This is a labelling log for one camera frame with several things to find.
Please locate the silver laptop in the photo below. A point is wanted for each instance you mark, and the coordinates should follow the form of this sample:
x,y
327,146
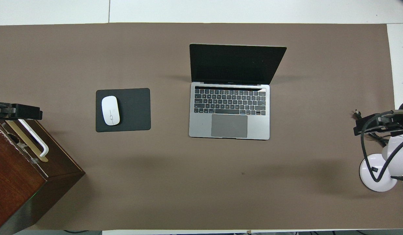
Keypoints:
x,y
234,107

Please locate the white computer mouse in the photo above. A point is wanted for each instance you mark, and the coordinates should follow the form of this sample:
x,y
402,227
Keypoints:
x,y
110,111

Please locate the white desk lamp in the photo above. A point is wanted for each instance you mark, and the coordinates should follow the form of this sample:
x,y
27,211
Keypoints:
x,y
384,182

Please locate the dark wooden box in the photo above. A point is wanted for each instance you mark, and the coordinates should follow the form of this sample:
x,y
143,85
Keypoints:
x,y
15,176

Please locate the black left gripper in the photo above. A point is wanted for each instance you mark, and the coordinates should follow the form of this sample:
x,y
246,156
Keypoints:
x,y
0,110

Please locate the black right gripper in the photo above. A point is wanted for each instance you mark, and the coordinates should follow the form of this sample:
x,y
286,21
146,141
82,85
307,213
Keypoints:
x,y
397,121

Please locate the brown table mat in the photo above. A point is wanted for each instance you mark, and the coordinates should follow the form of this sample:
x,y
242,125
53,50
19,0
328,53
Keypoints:
x,y
201,182

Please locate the black mouse pad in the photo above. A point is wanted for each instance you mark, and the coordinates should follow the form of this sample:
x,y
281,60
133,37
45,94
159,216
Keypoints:
x,y
134,109

